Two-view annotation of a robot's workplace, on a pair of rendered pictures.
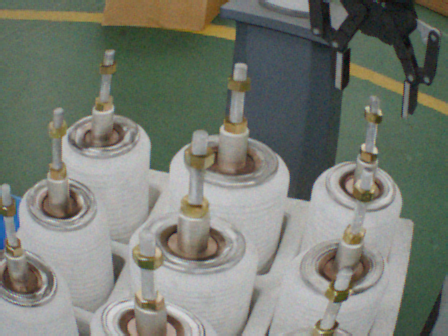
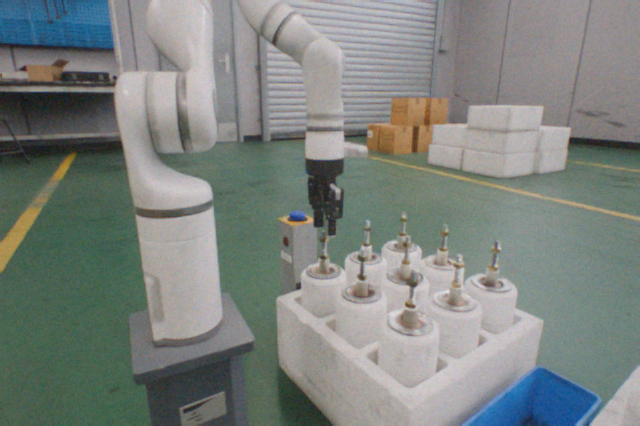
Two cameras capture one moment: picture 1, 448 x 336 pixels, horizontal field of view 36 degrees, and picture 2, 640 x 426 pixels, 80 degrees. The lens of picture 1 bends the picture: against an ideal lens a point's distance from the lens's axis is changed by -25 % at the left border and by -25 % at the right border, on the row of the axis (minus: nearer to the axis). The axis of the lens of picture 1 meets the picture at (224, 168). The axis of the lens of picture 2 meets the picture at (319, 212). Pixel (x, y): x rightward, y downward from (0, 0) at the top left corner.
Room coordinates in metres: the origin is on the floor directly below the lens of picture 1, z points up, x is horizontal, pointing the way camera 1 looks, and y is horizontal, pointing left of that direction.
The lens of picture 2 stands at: (1.14, 0.38, 0.60)
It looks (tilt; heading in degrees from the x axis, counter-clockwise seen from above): 17 degrees down; 224
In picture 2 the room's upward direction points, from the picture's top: straight up
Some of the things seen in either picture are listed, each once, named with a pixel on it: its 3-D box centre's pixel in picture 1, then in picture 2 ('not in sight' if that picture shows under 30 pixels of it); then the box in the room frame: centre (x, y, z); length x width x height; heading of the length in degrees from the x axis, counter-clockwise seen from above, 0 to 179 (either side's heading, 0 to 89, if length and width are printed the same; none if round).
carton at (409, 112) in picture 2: not in sight; (407, 111); (-2.79, -2.00, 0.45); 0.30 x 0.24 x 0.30; 73
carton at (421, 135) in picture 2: not in sight; (417, 138); (-2.96, -1.94, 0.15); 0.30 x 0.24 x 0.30; 72
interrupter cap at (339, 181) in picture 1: (362, 187); (323, 271); (0.60, -0.12, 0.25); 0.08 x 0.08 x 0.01
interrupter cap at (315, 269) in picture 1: (344, 268); (366, 258); (0.48, -0.10, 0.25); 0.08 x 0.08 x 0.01
